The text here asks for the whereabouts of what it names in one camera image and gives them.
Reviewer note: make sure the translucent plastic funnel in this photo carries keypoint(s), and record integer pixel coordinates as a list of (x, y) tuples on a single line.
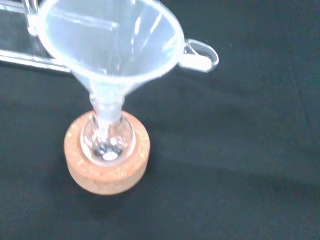
[(112, 47)]

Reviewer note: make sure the clear round-bottom glass flask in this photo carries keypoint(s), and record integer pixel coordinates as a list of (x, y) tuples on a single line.
[(110, 147)]

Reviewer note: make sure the black cloth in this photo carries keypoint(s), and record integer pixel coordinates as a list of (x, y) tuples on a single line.
[(225, 150)]

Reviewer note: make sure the clear funnel stand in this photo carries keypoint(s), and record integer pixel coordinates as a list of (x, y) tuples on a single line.
[(22, 58)]

